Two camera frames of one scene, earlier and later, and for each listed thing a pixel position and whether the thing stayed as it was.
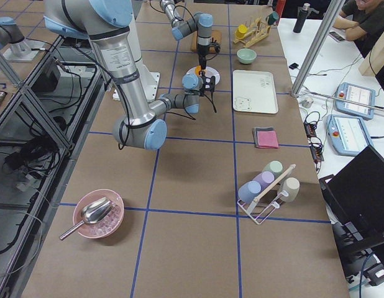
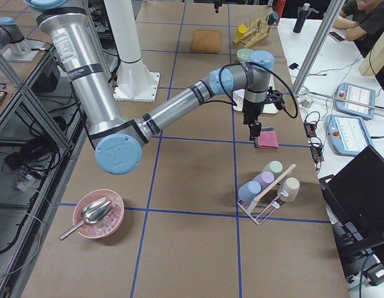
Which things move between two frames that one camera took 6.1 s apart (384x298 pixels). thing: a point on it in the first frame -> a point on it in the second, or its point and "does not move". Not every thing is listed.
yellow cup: (242, 30) does not move
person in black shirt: (364, 21) does not move
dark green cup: (272, 18) does not move
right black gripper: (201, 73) -> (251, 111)
